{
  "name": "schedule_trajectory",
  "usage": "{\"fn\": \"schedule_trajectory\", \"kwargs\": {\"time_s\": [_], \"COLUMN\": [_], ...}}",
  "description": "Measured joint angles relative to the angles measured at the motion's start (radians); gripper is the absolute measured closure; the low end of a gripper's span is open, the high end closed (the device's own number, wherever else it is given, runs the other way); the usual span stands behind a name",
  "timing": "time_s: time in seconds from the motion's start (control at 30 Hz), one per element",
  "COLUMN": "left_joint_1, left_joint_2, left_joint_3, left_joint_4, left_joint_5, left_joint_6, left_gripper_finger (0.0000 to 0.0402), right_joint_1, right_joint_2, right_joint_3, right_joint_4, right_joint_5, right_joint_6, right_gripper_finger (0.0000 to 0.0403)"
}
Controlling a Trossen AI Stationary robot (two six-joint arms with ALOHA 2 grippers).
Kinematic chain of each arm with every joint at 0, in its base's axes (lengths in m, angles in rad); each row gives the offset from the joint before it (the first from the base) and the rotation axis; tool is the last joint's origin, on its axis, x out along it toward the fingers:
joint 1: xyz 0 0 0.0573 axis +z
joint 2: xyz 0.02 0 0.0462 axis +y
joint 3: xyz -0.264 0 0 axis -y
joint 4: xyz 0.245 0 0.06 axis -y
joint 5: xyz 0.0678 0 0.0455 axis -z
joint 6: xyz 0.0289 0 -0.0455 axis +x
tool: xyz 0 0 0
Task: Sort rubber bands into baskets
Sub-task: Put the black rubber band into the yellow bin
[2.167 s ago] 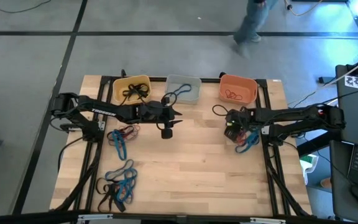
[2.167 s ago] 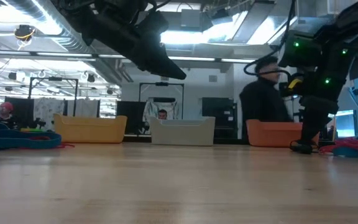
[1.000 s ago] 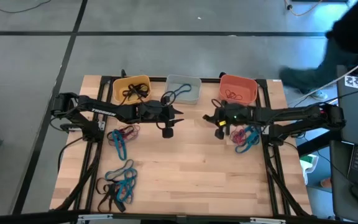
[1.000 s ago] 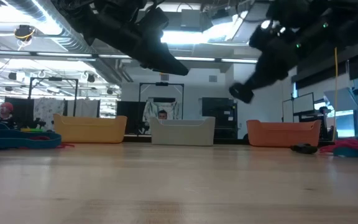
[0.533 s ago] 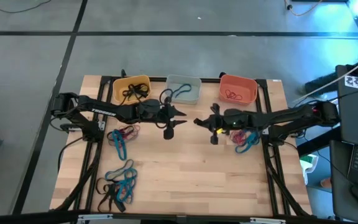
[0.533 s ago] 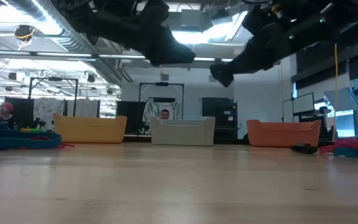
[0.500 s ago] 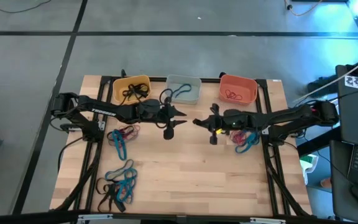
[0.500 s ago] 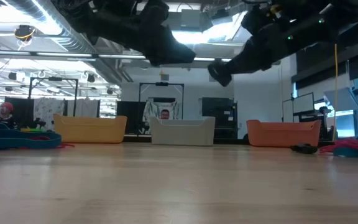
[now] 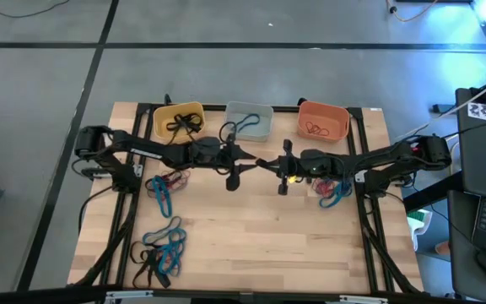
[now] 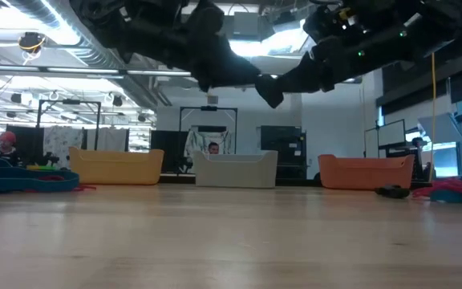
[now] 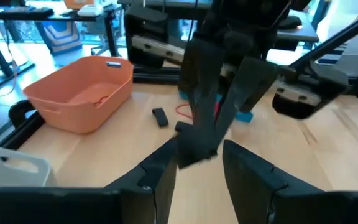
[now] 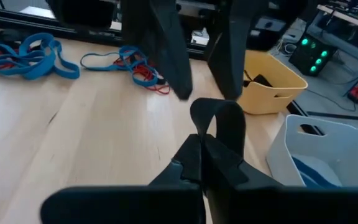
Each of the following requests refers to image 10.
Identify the grey ceiling box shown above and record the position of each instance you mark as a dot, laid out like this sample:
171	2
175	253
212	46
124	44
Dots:
246	24

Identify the patterned white cloth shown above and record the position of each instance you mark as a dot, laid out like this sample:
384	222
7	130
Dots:
60	140

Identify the white angled panel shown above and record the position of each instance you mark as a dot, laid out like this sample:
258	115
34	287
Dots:
443	128

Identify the yellow plastic basket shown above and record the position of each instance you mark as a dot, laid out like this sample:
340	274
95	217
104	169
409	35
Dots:
114	168

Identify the plain white cloth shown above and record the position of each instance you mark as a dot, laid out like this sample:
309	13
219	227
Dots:
110	140

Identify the yellow-green object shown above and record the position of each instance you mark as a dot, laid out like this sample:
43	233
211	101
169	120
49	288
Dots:
40	168

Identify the crumpled white cloth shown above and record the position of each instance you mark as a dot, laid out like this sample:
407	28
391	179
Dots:
194	144

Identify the black metal stand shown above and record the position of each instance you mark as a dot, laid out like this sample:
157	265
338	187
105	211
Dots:
70	102

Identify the black aluminium table frame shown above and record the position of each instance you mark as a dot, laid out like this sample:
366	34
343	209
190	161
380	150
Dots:
177	179

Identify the white plastic basket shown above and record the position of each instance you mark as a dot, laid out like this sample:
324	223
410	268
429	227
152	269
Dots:
235	172

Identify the orange plastic basket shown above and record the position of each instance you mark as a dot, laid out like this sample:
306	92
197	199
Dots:
363	172

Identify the linear ceiling light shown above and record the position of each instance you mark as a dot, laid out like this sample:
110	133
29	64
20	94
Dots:
54	69

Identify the white display board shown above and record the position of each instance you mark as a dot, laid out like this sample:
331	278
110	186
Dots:
391	132

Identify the black flat panel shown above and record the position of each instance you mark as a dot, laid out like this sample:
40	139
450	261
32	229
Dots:
32	138

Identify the black cabinet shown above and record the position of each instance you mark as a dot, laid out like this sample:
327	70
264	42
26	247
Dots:
291	160

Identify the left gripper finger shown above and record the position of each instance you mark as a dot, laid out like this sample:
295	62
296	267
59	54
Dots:
241	74
211	64

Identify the black gantry frame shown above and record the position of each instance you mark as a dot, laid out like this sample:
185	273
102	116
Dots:
209	108

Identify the person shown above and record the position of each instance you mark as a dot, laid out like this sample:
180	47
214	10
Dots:
4	150
213	148

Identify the black monitor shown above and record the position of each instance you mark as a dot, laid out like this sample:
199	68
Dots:
168	152

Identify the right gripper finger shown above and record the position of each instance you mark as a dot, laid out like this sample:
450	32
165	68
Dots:
270	90
307	70

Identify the grey hanging box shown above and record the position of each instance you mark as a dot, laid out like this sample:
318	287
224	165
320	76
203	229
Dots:
212	99

